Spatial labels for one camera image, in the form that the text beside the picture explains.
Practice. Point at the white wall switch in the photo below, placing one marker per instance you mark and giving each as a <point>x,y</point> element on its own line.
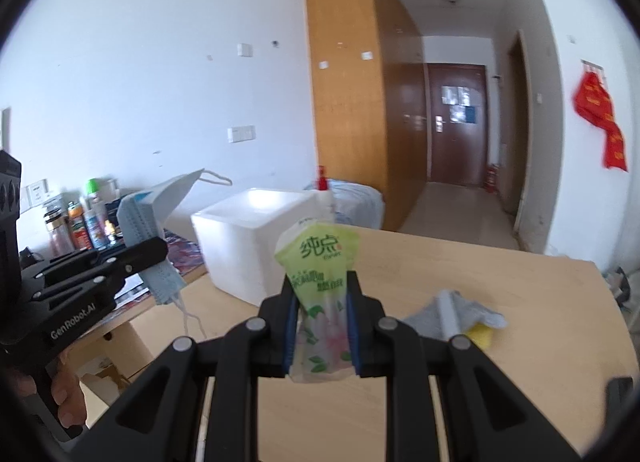
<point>245,49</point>

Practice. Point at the red spray can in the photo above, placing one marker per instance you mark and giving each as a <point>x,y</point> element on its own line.
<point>78,232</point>

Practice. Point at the white paper leaflet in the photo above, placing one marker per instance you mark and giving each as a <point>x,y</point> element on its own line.
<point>132,286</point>

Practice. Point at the yellow sponge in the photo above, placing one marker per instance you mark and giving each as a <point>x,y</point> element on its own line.
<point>482,335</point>

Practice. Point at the green tissue packet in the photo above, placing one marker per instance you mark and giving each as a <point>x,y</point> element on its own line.
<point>320,262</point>

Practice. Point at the pale rolled cloth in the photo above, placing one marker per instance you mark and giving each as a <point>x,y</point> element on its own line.
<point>447,314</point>

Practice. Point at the pink bottle dark lid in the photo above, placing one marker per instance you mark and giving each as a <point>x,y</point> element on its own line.
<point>57,238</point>

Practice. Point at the grey cloth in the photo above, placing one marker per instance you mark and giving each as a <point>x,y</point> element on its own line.
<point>425,319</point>

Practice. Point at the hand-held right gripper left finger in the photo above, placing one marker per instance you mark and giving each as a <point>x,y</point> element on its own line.
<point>290,337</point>

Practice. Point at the wooden wardrobe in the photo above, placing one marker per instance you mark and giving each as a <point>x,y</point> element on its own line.
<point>345,92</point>

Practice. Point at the papers on door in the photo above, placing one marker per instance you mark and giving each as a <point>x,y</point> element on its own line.
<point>457,101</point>

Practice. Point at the red hanging cloth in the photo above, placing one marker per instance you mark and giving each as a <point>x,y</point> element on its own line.
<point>600,112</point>

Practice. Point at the dark brown door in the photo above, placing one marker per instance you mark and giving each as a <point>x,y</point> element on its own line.
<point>455,157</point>

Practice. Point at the green cap spray can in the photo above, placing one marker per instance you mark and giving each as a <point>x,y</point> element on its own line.
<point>92,194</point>

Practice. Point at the white red pump bottle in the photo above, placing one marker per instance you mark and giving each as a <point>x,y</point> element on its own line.
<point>327,204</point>

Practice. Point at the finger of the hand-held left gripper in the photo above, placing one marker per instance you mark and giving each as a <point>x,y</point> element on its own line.
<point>130,257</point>

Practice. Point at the stack of blue face masks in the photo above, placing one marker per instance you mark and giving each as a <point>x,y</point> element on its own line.
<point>145,212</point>

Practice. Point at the red fire extinguisher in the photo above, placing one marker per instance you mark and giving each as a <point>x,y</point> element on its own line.
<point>491,178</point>

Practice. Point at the printed desk mat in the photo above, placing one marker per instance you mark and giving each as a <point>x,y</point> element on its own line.
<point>182,254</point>

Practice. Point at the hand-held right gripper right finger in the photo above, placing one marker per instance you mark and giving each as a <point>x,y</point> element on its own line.
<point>356,337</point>

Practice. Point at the light blue cloth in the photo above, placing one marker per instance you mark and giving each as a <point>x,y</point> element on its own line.
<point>357,199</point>

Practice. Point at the wall hook rack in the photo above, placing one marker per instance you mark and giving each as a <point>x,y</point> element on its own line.
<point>592,64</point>

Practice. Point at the white foam box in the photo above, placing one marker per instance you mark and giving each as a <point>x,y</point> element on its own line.
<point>240,242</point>

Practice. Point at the small yellow figurine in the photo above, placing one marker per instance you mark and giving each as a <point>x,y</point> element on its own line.
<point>109,233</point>

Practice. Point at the person's left hand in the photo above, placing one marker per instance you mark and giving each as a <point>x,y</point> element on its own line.
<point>65,392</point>

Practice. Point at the brown side door frame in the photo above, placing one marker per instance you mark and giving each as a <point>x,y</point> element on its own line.
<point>520,142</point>

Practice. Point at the white double wall socket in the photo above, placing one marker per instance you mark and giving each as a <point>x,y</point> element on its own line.
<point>241,134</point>

